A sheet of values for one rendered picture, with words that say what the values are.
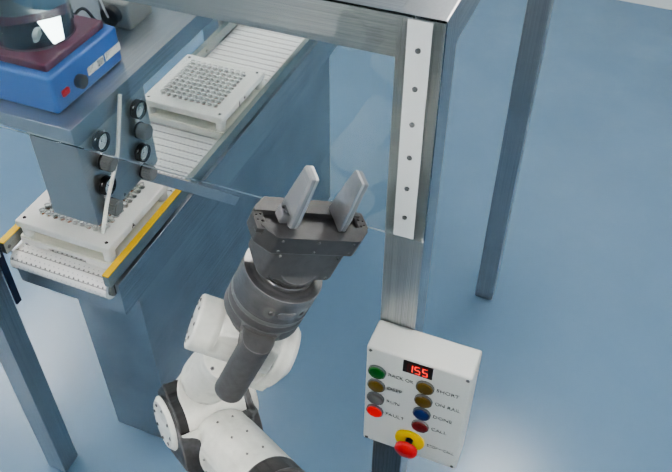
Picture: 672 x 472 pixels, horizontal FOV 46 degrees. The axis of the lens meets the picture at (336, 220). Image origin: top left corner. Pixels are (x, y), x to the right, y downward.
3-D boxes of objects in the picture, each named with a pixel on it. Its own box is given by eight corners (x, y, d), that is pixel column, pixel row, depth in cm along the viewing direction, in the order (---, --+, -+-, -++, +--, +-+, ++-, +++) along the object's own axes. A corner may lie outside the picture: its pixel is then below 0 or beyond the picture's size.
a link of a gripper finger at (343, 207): (353, 165, 76) (328, 209, 80) (364, 188, 74) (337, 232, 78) (367, 166, 77) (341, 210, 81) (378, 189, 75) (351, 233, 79)
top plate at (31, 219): (81, 162, 191) (80, 155, 190) (169, 187, 185) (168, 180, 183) (16, 226, 175) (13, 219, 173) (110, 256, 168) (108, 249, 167)
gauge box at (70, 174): (99, 226, 152) (76, 143, 138) (53, 213, 155) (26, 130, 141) (159, 160, 167) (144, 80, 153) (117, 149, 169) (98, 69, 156)
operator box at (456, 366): (455, 470, 136) (472, 380, 118) (362, 437, 141) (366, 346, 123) (464, 441, 140) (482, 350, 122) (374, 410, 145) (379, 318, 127)
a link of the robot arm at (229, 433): (244, 425, 120) (318, 499, 101) (162, 459, 113) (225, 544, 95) (232, 357, 116) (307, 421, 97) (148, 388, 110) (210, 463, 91)
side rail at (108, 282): (111, 288, 168) (108, 278, 166) (104, 286, 168) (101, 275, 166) (342, 9, 258) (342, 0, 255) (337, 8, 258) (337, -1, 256)
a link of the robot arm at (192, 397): (247, 321, 102) (214, 358, 118) (172, 347, 97) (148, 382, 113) (279, 398, 99) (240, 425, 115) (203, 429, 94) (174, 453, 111)
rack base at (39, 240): (86, 178, 195) (84, 170, 193) (172, 203, 188) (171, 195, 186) (22, 242, 178) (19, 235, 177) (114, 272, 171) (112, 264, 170)
